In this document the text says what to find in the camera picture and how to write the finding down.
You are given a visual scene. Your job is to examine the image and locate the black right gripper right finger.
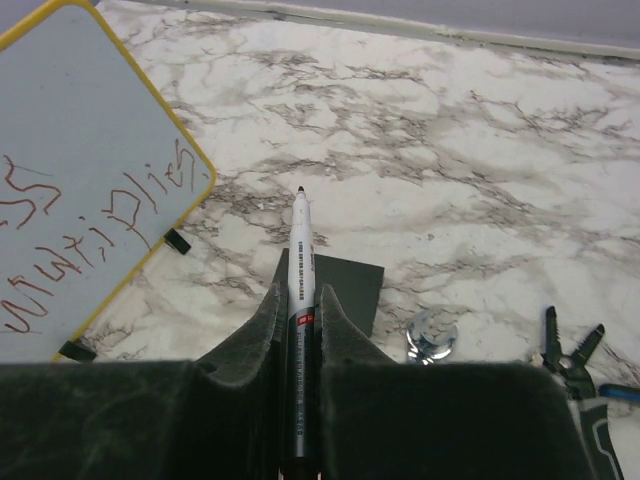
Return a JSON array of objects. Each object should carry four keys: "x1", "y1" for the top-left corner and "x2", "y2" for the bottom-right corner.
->
[{"x1": 320, "y1": 286, "x2": 593, "y2": 479}]

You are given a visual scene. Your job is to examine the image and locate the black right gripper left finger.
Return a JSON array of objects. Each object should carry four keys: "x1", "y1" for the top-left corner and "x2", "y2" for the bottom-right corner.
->
[{"x1": 1, "y1": 284, "x2": 283, "y2": 479}]

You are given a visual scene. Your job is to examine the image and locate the silver whiteboard marker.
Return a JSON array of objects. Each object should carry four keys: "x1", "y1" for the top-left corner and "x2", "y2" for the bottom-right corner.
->
[{"x1": 280, "y1": 186, "x2": 319, "y2": 479}]

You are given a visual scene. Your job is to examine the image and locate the yellow framed whiteboard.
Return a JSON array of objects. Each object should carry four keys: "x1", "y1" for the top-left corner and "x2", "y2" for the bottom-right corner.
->
[{"x1": 1, "y1": 1, "x2": 216, "y2": 363}]

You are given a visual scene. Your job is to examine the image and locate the silver open-end wrench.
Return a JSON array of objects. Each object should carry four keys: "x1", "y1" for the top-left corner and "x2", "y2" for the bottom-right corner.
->
[{"x1": 405, "y1": 310, "x2": 458, "y2": 366}]

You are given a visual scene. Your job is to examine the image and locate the black flat rectangular pad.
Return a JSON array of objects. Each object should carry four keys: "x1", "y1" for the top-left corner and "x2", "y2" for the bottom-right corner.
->
[{"x1": 272, "y1": 248, "x2": 386, "y2": 341}]

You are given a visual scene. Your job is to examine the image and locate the black handled pliers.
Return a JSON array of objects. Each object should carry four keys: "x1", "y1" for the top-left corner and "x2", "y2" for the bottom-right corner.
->
[{"x1": 542, "y1": 306, "x2": 624, "y2": 480}]

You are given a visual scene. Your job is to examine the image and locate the blue handled pliers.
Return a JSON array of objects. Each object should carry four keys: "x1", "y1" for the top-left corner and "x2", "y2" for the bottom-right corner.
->
[{"x1": 598, "y1": 383, "x2": 640, "y2": 403}]

